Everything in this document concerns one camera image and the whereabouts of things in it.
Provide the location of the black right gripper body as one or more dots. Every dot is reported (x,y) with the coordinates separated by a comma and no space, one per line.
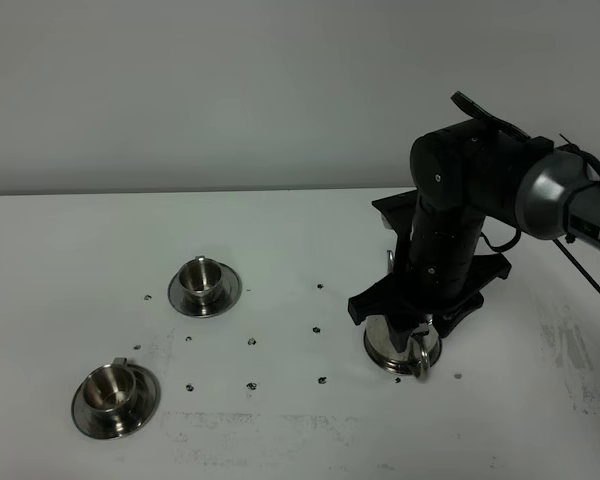
(442,261)

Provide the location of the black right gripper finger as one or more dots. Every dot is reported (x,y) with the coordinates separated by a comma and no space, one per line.
(400,329)
(445,323)

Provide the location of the stainless steel teapot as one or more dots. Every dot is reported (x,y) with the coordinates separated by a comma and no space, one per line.
(396,294)

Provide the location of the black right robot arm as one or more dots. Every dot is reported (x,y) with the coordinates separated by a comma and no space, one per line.
(464,174)

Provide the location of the far stainless steel saucer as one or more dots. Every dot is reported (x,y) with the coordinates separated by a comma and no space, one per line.
(232,288)

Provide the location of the stainless steel saucer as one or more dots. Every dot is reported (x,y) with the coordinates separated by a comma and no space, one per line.
(232,288)
(149,394)

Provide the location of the far stainless steel teacup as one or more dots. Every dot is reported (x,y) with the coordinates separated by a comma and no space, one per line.
(201,281)

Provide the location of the stainless steel teacup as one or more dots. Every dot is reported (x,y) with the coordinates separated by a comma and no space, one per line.
(201,281)
(111,390)

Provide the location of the near stainless steel teacup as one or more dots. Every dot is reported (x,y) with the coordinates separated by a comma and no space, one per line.
(111,390)

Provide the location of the near stainless steel saucer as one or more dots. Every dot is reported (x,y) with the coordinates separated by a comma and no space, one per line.
(149,394)

